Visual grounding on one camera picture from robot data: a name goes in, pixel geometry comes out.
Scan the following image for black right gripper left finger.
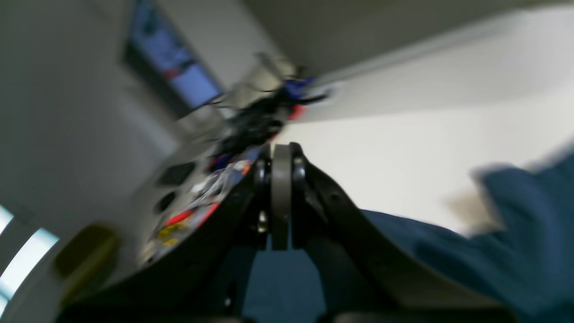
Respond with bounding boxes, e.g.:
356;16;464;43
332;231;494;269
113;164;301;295
56;144;292;323

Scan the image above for orange handled tools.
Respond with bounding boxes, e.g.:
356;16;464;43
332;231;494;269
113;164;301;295
139;147;260;266

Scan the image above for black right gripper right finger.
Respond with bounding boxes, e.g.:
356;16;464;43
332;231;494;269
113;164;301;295
291;142;516;323

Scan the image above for blue T-shirt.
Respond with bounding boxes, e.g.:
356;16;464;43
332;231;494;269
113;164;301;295
242;153;574;323

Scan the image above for wall monitor screen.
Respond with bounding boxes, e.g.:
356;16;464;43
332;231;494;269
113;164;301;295
122;0;224;118

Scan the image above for blue clamp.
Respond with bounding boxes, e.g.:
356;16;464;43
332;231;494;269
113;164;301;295
279;76;316;100

